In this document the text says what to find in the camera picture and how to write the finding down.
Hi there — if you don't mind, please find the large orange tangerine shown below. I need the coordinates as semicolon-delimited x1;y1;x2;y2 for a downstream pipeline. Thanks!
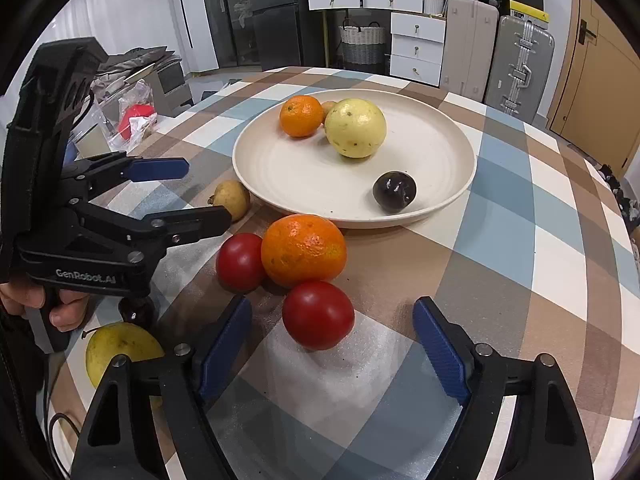
260;214;347;288

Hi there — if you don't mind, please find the checkered tablecloth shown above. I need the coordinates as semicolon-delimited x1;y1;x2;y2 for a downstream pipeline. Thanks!
101;67;639;479

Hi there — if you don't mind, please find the wooden door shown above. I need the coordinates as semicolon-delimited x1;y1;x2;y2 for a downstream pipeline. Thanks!
547;0;639;177

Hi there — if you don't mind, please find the white drawer desk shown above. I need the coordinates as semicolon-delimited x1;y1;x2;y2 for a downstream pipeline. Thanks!
308;0;446;87

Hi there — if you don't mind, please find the red object in bag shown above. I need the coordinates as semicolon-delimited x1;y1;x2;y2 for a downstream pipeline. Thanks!
117;103;156;141

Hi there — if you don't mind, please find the small brown longan fruit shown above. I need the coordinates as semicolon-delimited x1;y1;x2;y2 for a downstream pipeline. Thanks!
207;180;250;222

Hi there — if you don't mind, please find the silver aluminium suitcase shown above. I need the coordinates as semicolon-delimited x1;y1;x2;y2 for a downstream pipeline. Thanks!
484;16;554;122

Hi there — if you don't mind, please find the yellow guava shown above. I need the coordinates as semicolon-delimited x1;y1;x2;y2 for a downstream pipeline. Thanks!
324;98;386;159
85;322;165;389

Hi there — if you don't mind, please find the small brown fruit behind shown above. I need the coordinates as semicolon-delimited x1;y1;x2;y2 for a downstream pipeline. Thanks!
321;101;336;117

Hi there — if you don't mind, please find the dark plum on plate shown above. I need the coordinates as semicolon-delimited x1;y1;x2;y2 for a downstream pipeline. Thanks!
372;171;416;212

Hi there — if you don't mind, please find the red tomato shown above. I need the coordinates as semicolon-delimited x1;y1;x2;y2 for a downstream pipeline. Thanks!
282;281;355;351
216;233;266;292

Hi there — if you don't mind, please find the woven laundry basket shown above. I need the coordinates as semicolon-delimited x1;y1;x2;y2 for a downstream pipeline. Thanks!
340;18;386;70

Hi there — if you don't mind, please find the cluttered side cabinet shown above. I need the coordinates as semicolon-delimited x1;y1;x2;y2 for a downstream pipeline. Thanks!
91;47;194;117

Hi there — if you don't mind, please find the left hand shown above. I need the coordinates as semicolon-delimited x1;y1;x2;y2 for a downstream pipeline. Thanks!
1;276;90;332

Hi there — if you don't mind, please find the beige suitcase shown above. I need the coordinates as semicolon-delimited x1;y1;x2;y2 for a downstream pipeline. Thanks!
439;0;499;102

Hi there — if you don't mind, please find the small orange tangerine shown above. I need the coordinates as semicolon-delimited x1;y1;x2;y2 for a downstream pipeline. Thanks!
280;96;324;139

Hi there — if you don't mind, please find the yellow guava on plate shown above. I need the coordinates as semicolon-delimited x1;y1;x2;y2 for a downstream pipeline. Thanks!
324;98;386;159

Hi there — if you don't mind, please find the black refrigerator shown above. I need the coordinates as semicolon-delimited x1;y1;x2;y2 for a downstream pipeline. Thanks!
204;0;326;70

